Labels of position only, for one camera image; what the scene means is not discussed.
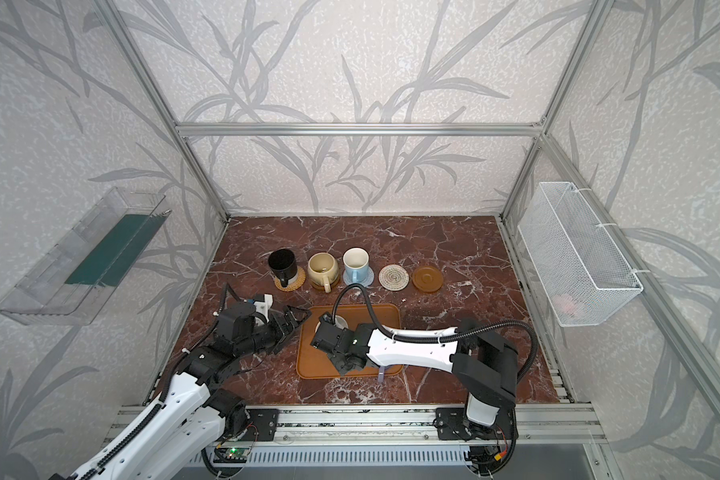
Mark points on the aluminium front rail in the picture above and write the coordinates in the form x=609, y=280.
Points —
x=414, y=424

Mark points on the pink object in basket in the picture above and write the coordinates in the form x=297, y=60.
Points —
x=567, y=305

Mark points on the grey round felt coaster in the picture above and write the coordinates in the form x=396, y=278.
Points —
x=367, y=281

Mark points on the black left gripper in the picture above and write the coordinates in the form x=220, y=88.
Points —
x=281, y=327

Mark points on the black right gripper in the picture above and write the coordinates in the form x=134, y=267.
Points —
x=328, y=334

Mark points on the black mug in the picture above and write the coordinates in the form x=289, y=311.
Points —
x=283, y=264

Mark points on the beige patterned round coaster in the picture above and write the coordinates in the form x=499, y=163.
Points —
x=393, y=277

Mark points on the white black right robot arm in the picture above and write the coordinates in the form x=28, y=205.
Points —
x=484, y=362

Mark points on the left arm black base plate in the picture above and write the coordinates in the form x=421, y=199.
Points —
x=261, y=425

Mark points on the white mug blue handle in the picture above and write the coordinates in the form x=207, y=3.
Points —
x=357, y=260

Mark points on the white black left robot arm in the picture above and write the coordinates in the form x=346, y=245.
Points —
x=193, y=410

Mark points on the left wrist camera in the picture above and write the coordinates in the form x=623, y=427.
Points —
x=242, y=321

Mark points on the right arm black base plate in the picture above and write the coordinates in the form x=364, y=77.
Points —
x=451, y=423

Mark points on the aluminium frame corner post right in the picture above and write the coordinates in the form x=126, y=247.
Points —
x=592, y=26

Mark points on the green circuit board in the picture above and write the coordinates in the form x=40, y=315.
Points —
x=232, y=454

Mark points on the clear plastic wall bin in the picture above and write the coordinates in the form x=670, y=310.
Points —
x=71, y=283

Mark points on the aluminium frame corner post left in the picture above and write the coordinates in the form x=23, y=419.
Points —
x=113, y=21

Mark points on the orange brown serving tray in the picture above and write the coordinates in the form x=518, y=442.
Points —
x=315, y=364

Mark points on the cream yellow mug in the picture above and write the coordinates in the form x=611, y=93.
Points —
x=323, y=267

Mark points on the woven rattan round coaster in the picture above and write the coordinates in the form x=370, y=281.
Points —
x=294, y=283

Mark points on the white wire mesh basket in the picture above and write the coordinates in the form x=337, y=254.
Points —
x=573, y=253

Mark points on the brown wooden round coaster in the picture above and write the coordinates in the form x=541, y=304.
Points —
x=320, y=286

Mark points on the white mug cream handle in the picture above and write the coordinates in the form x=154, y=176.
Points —
x=340, y=322

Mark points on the amber brown round coaster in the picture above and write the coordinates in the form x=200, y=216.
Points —
x=428, y=279

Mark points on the aluminium frame corner post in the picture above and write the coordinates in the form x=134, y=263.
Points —
x=592, y=26
x=113, y=21

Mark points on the aluminium frame back crossbar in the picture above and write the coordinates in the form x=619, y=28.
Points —
x=188, y=129

